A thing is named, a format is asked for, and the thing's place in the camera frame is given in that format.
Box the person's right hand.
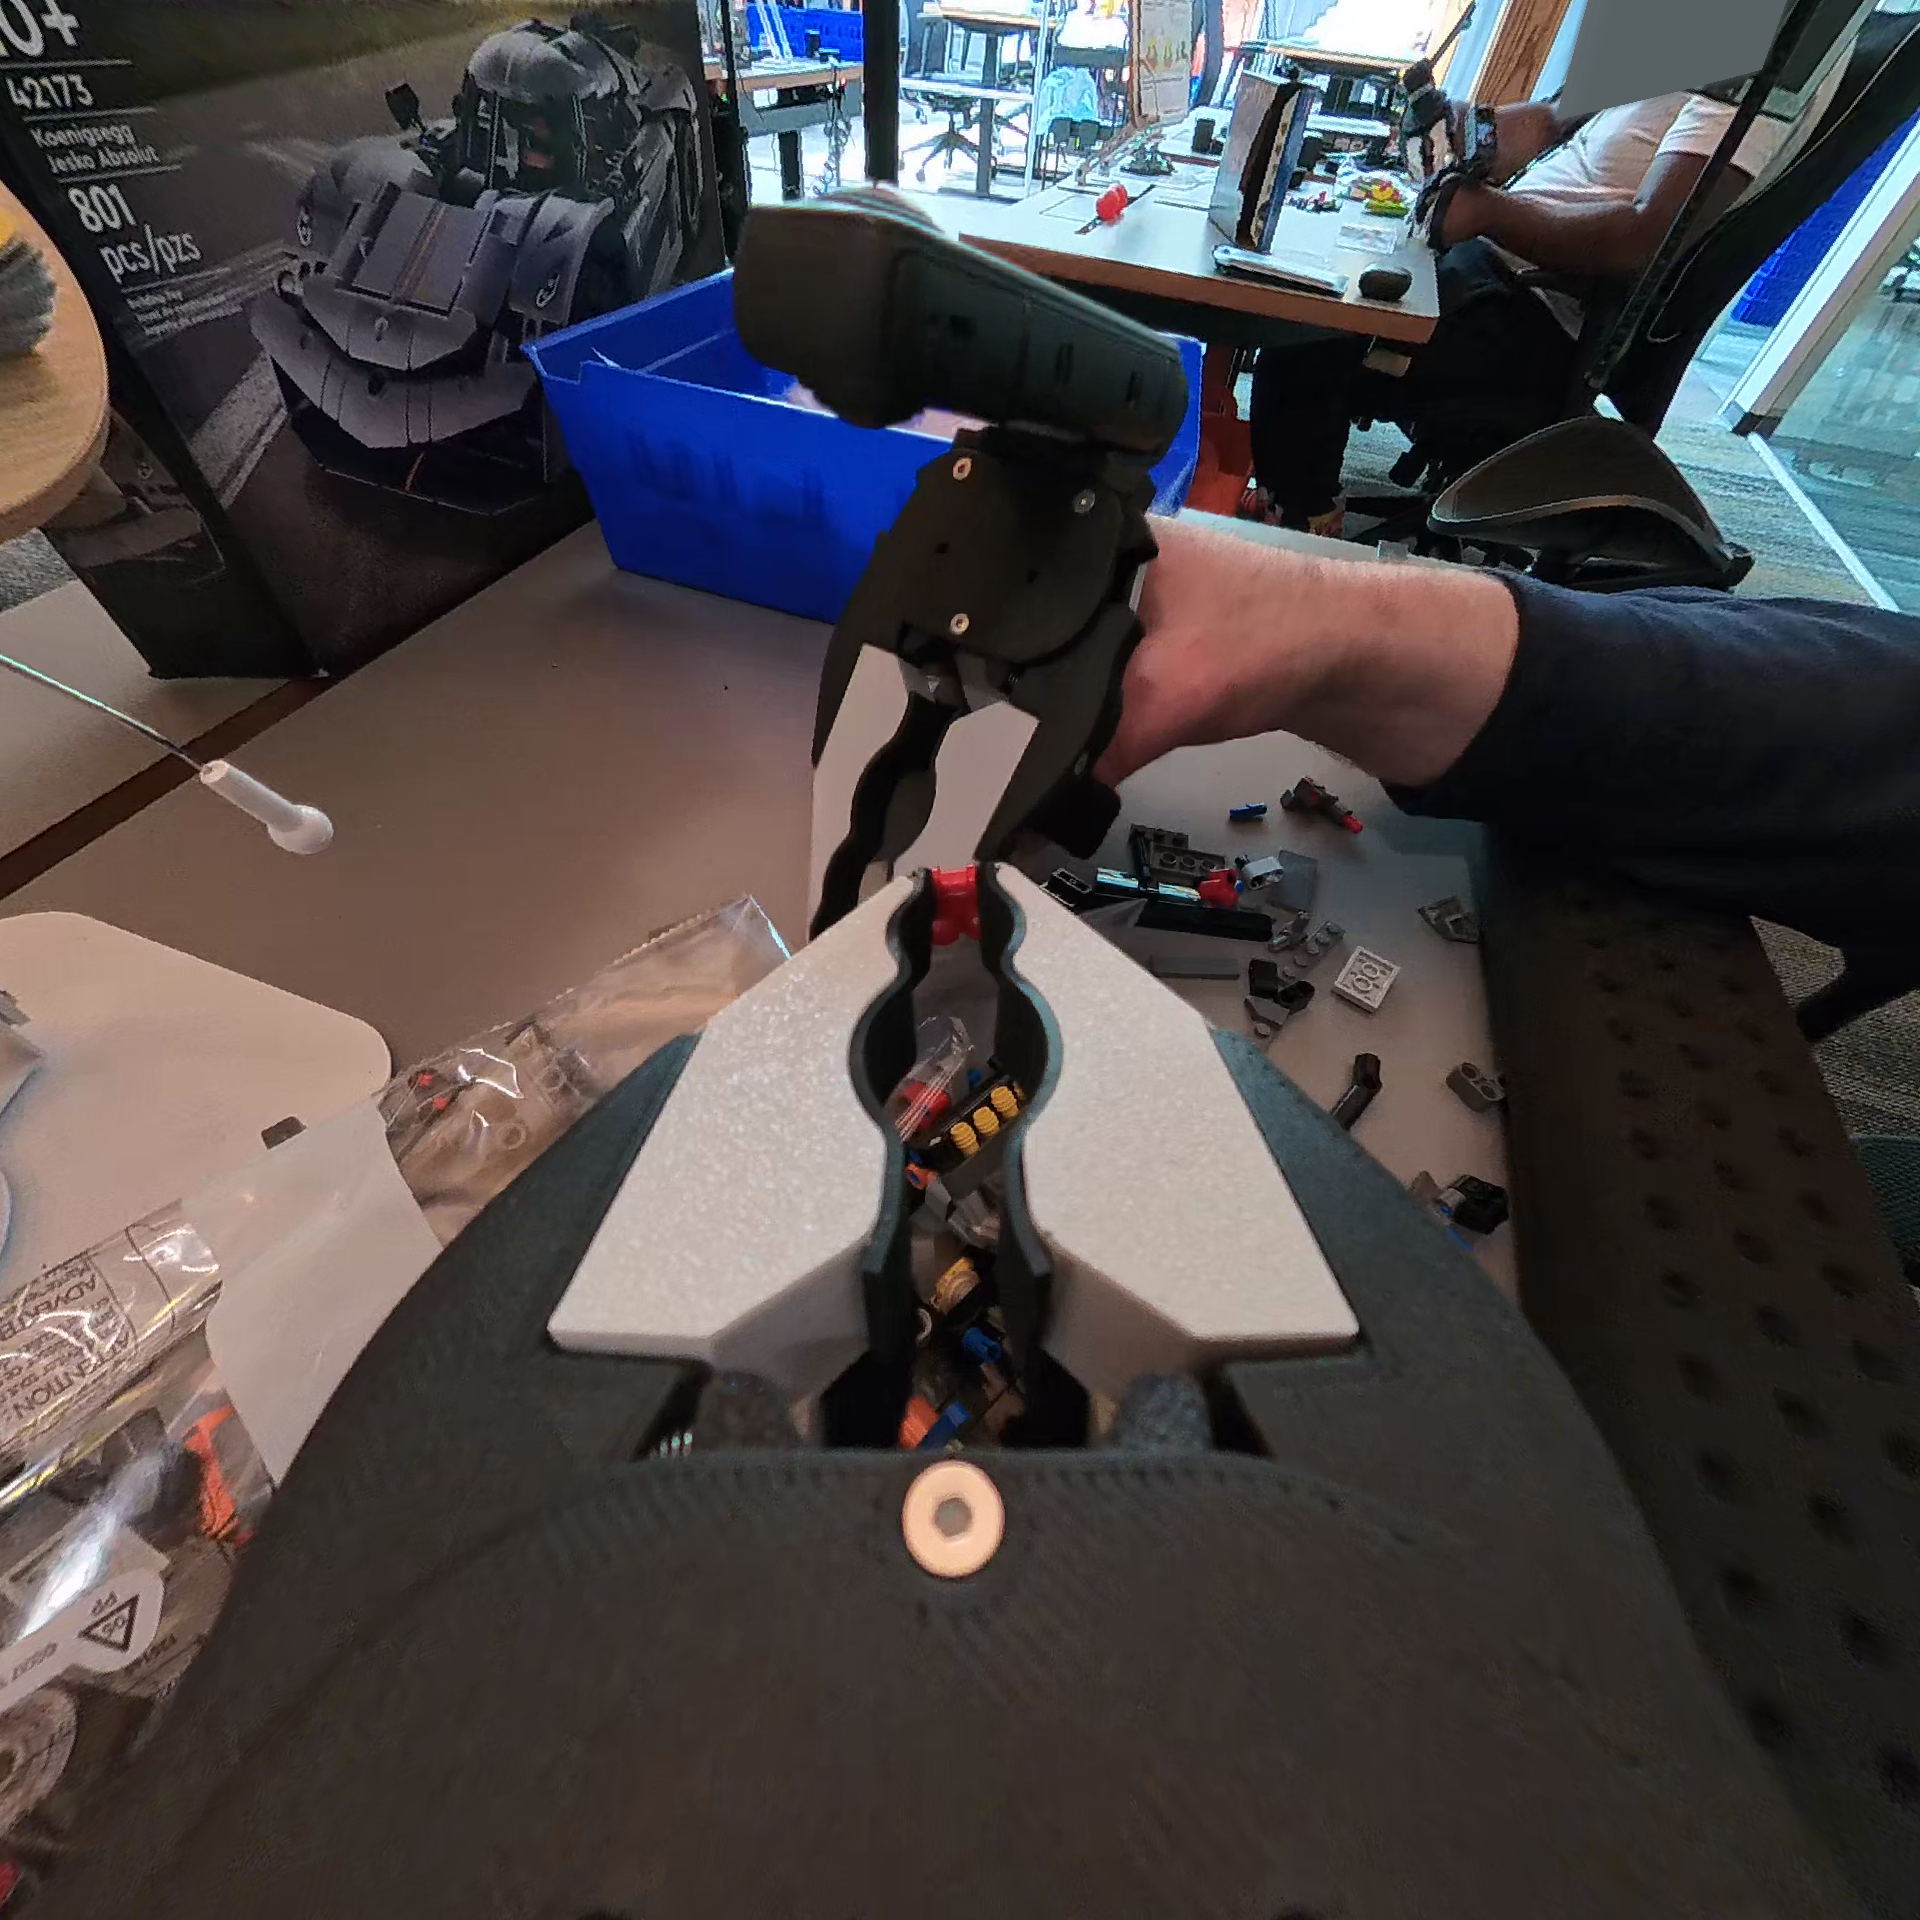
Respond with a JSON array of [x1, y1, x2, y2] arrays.
[[1092, 515, 1519, 789]]

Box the person's right forearm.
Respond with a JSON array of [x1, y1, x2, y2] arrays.
[[1387, 575, 1920, 920]]

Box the black office chair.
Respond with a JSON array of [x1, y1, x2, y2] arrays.
[[1424, 0, 1920, 591]]

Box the brown leaning board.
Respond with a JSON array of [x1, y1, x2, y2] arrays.
[[1131, 0, 1205, 131]]

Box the dark office chair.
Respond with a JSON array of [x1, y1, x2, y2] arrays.
[[1852, 1130, 1920, 1280]]

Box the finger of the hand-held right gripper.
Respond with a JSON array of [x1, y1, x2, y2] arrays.
[[915, 698, 1055, 887], [807, 630, 961, 942]]

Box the white cable plug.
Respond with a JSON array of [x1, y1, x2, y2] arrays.
[[0, 651, 336, 856]]

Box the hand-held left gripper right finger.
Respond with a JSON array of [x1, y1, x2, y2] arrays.
[[988, 863, 1359, 1451]]

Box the white rounded board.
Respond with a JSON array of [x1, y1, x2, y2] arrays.
[[0, 911, 396, 1280]]

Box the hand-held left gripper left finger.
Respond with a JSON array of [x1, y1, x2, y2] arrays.
[[547, 871, 925, 1451]]

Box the clear bag mixed lego pieces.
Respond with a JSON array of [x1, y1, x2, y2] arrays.
[[0, 1216, 280, 1881]]

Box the dark bluish grey lego plates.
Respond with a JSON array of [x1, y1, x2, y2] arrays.
[[1240, 848, 1345, 958]]

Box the blue plastic bin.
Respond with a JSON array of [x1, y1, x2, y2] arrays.
[[528, 269, 1205, 625]]

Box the black door frame post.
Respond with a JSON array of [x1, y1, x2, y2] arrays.
[[861, 0, 904, 192]]

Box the lego set box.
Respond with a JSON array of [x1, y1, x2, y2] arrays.
[[0, 0, 741, 680]]

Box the wooden table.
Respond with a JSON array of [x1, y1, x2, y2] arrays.
[[959, 150, 1444, 349]]

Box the black lego chassis assembly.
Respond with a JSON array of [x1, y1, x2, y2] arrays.
[[885, 1048, 1055, 1449]]

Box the black lego assembly shiny bar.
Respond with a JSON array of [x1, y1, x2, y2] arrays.
[[1047, 824, 1279, 951]]

